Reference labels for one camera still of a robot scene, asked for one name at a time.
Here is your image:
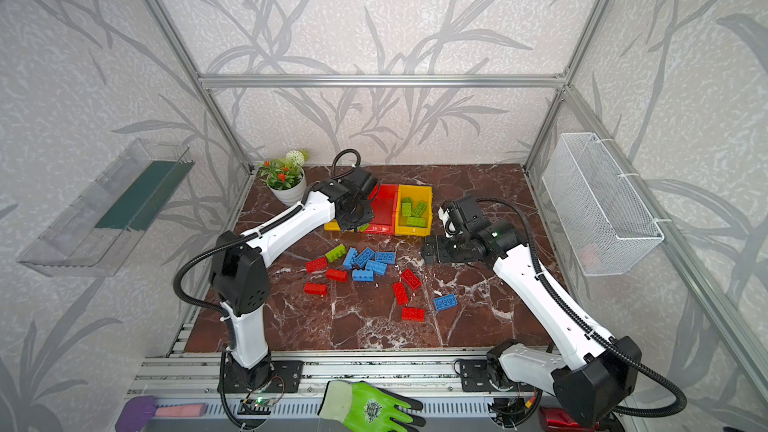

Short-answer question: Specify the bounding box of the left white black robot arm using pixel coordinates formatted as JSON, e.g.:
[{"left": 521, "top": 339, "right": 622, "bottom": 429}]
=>
[{"left": 172, "top": 167, "right": 378, "bottom": 371}]

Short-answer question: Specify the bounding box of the white wire mesh basket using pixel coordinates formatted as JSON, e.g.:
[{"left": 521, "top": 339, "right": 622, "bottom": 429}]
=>
[{"left": 542, "top": 132, "right": 664, "bottom": 277}]

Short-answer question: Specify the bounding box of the left yellow plastic bin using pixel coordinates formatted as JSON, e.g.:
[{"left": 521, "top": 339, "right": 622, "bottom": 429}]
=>
[{"left": 323, "top": 220, "right": 359, "bottom": 232}]

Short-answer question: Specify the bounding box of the red lego brick bottom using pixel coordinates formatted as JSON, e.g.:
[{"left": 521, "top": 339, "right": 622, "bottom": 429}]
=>
[{"left": 401, "top": 307, "right": 426, "bottom": 322}]

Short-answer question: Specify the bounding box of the red metallic tool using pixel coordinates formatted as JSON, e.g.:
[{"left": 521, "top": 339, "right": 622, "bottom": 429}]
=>
[{"left": 538, "top": 407, "right": 571, "bottom": 432}]

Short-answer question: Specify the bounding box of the right yellow plastic bin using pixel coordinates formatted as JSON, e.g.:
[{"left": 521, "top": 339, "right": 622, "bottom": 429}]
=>
[{"left": 395, "top": 185, "right": 433, "bottom": 237}]

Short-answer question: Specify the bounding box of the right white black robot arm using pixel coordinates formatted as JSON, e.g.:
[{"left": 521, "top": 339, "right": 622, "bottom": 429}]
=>
[{"left": 422, "top": 195, "right": 688, "bottom": 427}]

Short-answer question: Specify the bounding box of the potted plant white pot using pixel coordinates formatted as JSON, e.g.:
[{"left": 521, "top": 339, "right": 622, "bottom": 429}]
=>
[{"left": 259, "top": 149, "right": 309, "bottom": 206}]

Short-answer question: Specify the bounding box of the red lego brick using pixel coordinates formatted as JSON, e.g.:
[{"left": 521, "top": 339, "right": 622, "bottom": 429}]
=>
[
  {"left": 305, "top": 256, "right": 329, "bottom": 274},
  {"left": 303, "top": 283, "right": 328, "bottom": 297},
  {"left": 392, "top": 282, "right": 409, "bottom": 306},
  {"left": 326, "top": 268, "right": 349, "bottom": 282},
  {"left": 400, "top": 269, "right": 422, "bottom": 291},
  {"left": 401, "top": 307, "right": 426, "bottom": 322}
]

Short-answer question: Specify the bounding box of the red plastic bin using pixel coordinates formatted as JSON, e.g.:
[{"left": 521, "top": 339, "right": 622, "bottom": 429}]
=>
[{"left": 364, "top": 184, "right": 399, "bottom": 235}]

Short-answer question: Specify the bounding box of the blue lego brick centre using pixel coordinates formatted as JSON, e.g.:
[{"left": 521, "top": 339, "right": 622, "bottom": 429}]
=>
[{"left": 365, "top": 260, "right": 388, "bottom": 276}]

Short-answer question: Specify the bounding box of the blue lego brick far right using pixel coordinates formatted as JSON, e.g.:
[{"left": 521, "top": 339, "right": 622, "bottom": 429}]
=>
[{"left": 433, "top": 294, "right": 458, "bottom": 312}]

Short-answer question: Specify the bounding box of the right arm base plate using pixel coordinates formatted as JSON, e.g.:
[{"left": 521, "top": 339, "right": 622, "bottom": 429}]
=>
[{"left": 454, "top": 359, "right": 498, "bottom": 393}]

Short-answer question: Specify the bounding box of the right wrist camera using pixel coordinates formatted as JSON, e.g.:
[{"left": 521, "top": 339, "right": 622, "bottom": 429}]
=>
[{"left": 438, "top": 203, "right": 459, "bottom": 237}]

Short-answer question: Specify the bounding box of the blue lego brick lower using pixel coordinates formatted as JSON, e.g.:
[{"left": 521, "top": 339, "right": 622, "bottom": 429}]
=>
[{"left": 352, "top": 269, "right": 375, "bottom": 282}]

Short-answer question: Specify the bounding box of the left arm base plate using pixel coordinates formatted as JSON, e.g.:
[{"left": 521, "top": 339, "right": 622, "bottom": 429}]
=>
[{"left": 217, "top": 358, "right": 304, "bottom": 394}]

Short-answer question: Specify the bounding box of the blue lego brick tilted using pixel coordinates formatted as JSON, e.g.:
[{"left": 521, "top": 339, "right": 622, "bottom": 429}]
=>
[{"left": 353, "top": 247, "right": 375, "bottom": 269}]

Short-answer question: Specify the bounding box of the yellow plastic bin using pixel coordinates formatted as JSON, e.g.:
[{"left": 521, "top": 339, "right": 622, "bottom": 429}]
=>
[
  {"left": 323, "top": 220, "right": 359, "bottom": 232},
  {"left": 395, "top": 185, "right": 433, "bottom": 237}
]

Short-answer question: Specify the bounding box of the blue lego brick leftmost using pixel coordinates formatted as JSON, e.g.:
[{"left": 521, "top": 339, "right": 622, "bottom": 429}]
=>
[{"left": 342, "top": 247, "right": 358, "bottom": 270}]

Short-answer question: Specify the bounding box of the blue lego brick upper right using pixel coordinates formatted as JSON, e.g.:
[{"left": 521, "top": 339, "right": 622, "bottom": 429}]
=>
[{"left": 374, "top": 252, "right": 397, "bottom": 265}]

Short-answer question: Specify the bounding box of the clear acrylic wall shelf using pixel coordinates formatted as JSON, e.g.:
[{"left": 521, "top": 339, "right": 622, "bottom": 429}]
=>
[{"left": 17, "top": 139, "right": 195, "bottom": 277}]

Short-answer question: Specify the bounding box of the green work glove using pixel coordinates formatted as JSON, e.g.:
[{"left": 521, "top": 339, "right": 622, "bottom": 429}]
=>
[{"left": 318, "top": 380, "right": 426, "bottom": 432}]

